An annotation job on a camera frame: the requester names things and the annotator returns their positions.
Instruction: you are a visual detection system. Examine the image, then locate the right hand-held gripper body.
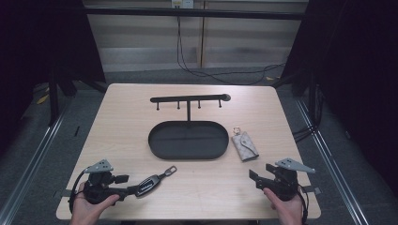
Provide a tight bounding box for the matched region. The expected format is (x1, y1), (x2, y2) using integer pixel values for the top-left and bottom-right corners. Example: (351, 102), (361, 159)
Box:
(262, 157), (316, 203)

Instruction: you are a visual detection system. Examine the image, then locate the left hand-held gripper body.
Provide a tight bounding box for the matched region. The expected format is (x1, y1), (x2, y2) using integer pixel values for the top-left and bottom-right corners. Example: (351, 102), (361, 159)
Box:
(82, 158), (130, 206)

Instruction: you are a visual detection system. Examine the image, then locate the black car key fob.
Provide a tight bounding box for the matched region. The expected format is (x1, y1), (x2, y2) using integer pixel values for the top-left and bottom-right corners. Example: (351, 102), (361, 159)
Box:
(134, 165), (178, 198)

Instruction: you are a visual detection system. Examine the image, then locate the person's right hand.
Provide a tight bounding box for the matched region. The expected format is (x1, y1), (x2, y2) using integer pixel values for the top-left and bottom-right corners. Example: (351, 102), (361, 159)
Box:
(262, 187), (305, 225)

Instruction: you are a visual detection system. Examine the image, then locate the person's left hand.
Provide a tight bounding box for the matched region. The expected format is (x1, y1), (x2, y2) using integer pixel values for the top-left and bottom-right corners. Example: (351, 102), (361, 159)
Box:
(69, 182), (121, 225)

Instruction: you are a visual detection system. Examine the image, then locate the beige key pouch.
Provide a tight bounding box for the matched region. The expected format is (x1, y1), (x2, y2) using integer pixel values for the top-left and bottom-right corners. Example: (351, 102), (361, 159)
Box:
(230, 126), (260, 163)

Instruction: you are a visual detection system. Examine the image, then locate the black key stand with tray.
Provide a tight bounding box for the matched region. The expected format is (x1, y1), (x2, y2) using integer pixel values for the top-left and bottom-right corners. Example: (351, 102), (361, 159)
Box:
(147, 93), (232, 161)

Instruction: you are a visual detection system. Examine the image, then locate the black metal stand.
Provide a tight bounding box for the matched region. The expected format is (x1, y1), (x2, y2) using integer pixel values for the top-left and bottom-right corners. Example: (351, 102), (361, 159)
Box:
(307, 71), (318, 126)
(46, 70), (62, 128)

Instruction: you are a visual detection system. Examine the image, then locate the yellow floor tape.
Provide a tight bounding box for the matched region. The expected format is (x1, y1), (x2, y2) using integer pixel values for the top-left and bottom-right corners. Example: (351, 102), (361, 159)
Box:
(36, 93), (51, 106)

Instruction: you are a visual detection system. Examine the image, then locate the dark curtain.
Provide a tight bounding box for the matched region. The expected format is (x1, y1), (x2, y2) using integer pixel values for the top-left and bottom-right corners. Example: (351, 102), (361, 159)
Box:
(280, 0), (398, 190)
(0, 0), (107, 158)

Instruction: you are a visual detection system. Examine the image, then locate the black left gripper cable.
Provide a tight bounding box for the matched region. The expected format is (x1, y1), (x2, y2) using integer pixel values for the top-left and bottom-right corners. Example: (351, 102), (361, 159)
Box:
(68, 168), (89, 216)

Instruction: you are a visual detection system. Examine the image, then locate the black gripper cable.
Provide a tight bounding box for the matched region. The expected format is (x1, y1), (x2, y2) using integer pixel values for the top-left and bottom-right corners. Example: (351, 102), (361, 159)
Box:
(68, 168), (89, 216)
(297, 184), (310, 225)

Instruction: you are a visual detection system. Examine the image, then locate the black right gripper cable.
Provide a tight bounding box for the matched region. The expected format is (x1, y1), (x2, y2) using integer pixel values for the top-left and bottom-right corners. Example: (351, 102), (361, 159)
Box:
(297, 184), (310, 225)

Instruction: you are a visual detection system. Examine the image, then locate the aluminium floor rail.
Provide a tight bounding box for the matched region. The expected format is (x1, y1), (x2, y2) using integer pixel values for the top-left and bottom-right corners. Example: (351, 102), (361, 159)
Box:
(295, 98), (370, 225)
(0, 102), (75, 225)

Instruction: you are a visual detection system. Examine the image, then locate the black floor cable bundle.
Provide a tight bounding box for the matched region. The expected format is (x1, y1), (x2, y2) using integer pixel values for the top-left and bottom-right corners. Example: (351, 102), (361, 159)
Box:
(292, 83), (324, 143)

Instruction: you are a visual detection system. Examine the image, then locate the black hanging wall cable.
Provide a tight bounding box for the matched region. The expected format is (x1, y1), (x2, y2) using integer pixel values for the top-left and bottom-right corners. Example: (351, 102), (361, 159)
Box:
(176, 15), (287, 86)

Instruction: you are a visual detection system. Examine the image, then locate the black horizontal frame bar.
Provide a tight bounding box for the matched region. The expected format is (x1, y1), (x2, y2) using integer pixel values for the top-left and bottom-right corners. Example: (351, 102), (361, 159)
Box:
(84, 7), (307, 22)

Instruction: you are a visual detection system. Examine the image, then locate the white wall socket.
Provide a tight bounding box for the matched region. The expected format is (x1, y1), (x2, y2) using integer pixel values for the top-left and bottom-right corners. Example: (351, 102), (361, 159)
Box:
(170, 0), (195, 9)

